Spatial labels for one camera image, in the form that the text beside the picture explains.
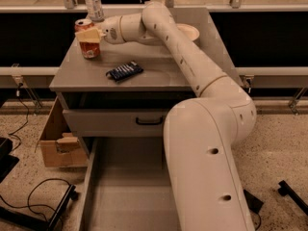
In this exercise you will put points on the black drawer handle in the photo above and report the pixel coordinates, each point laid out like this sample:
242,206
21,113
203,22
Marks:
149,122

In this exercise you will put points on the white tall bottle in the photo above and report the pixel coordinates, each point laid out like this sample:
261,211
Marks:
95,12

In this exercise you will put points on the black stand base left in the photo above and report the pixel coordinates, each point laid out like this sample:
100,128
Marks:
36,224

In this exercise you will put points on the grey drawer cabinet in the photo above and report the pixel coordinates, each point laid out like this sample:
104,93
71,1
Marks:
83,84

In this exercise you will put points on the dark blue snack bag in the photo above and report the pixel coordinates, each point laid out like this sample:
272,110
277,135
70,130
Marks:
124,71

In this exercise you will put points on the closed grey top drawer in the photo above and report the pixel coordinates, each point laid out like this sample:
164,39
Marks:
113,122

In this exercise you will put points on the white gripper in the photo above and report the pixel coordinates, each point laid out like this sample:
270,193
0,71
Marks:
111,30

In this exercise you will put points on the black power adapter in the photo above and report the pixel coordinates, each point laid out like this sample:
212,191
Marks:
253,203

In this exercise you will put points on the brown cardboard box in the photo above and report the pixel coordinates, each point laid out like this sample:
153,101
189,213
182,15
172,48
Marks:
59,148

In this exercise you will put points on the white paper bowl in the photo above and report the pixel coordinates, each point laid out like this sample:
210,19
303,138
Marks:
189,31

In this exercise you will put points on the black stand leg right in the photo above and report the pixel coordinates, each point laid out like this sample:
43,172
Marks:
285,189

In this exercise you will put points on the red coke can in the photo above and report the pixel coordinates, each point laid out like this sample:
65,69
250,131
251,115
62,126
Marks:
89,50

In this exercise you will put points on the open grey middle drawer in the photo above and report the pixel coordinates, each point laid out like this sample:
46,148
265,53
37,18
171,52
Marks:
127,187

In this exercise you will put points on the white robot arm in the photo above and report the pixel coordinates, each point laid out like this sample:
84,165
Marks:
198,132

